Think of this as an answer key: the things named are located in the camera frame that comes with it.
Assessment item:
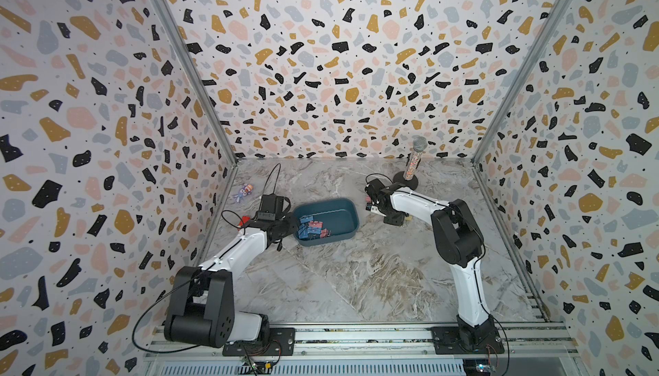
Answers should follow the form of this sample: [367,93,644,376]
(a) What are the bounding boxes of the teal plastic storage box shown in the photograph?
[293,198,360,247]

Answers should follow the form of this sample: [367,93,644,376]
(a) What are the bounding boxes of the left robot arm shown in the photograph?
[131,187,299,355]

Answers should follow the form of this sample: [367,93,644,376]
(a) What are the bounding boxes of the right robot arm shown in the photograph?
[365,179,506,354]

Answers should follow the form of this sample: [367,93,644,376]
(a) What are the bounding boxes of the red rectangular block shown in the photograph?
[239,216,251,228]

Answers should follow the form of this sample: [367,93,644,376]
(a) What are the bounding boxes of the purple bunny plush toy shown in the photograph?
[233,184,254,203]

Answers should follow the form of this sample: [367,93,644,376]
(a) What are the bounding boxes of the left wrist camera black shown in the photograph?
[256,193,291,222]

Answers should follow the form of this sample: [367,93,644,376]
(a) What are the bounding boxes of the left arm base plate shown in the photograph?
[222,327,296,357]

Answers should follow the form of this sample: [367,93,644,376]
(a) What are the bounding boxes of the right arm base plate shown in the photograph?
[430,326,506,355]

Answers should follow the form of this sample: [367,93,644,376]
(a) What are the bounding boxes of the aluminium frame corner post left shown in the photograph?
[132,0,239,167]

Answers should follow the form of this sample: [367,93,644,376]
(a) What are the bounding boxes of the aluminium frame corner post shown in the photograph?
[132,0,239,167]
[470,0,593,165]

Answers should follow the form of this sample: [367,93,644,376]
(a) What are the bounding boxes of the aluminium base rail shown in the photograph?
[145,322,588,375]

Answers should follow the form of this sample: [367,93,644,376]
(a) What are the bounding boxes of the aluminium frame corner post right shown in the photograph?
[470,0,593,165]

